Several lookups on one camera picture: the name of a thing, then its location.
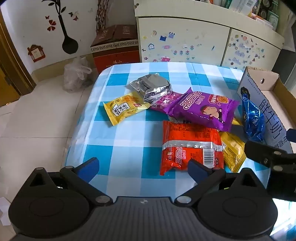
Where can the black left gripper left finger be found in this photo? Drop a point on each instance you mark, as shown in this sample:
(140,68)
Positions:
(79,178)

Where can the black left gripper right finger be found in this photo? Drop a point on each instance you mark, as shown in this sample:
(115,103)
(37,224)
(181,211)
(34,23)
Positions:
(205,179)

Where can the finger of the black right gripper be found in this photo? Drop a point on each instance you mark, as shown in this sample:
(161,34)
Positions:
(291,134)
(269,156)

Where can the blue foil snack bag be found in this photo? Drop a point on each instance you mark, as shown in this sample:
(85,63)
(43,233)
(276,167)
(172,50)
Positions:
(253,118)

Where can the red snack packet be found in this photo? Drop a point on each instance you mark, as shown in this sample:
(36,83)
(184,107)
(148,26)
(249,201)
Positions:
(185,141)

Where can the purple snack packet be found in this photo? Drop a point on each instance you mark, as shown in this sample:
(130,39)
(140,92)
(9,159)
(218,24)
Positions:
(210,110)

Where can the pink snack packet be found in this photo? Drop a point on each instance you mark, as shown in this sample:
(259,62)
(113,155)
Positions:
(165,101)

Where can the white cardboard milk box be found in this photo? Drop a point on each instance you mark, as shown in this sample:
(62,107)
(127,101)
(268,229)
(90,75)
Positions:
(268,93)

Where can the blue checkered tablecloth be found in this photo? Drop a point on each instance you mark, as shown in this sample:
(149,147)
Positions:
(130,153)

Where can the yellow wafer snack packet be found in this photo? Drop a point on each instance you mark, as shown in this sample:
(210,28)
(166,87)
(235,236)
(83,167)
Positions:
(123,107)

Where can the clear plastic bag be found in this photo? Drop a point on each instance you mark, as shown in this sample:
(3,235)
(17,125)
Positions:
(77,75)

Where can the silver foil packet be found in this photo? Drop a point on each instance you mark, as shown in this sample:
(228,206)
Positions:
(151,87)

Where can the red brown cardboard box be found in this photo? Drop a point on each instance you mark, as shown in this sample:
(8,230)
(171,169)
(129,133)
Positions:
(117,44)

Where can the cream cabinet with stickers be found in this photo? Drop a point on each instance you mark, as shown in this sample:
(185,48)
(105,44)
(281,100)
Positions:
(197,32)

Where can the wooden door frame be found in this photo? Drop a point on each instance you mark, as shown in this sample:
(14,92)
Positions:
(15,79)

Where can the black vase wall decal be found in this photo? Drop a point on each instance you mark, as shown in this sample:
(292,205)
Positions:
(69,45)

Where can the red house wall socket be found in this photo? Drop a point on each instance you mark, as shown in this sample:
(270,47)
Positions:
(36,52)

